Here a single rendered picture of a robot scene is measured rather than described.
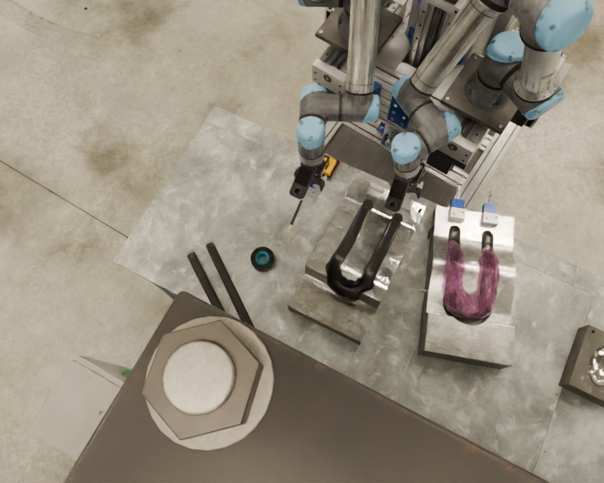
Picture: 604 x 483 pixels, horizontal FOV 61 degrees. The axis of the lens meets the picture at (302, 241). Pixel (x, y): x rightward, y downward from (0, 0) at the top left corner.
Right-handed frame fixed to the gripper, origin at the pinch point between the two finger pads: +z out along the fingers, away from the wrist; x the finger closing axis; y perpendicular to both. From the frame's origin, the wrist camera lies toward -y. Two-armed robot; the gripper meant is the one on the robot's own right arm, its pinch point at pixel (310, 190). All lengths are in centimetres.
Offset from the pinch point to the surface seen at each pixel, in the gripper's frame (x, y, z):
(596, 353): -102, -5, 9
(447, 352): -60, -27, 4
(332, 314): -24.3, -31.9, 8.8
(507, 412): -85, -33, 15
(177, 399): -24, -64, -111
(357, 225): -18.5, -1.7, 7.0
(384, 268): -32.9, -12.0, 3.9
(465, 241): -53, 10, 9
